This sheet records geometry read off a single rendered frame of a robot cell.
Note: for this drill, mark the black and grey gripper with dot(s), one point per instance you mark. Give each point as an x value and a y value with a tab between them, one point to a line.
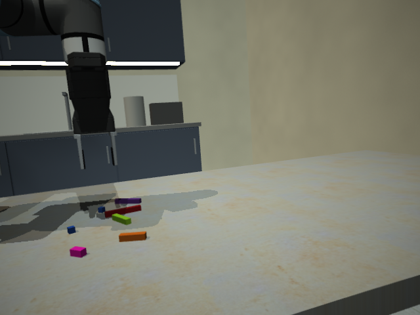
89	90

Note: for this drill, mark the lime green rod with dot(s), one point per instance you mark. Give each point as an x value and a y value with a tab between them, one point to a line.
122	219

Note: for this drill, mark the purple rod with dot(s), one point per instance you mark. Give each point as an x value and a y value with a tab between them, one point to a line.
127	200

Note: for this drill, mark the small magenta block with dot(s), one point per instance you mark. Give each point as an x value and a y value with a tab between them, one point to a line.
78	251

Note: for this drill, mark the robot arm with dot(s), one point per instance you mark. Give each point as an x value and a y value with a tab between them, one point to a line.
67	18

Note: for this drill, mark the dark red rod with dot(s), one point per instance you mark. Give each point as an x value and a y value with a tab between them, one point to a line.
123	210

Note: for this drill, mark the orange rod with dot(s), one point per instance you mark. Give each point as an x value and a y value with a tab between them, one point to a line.
132	236

